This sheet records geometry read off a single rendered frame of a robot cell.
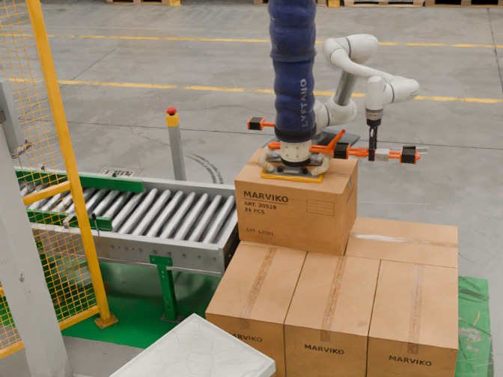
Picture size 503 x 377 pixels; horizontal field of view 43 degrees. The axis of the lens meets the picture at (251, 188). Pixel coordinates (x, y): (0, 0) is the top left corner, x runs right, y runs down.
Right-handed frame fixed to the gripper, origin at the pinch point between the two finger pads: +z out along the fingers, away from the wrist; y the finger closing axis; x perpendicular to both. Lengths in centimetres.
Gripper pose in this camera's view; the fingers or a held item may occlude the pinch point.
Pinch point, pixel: (372, 152)
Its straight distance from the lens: 340.0
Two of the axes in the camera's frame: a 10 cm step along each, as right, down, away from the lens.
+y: -3.0, 5.0, -8.1
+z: 0.6, 8.6, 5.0
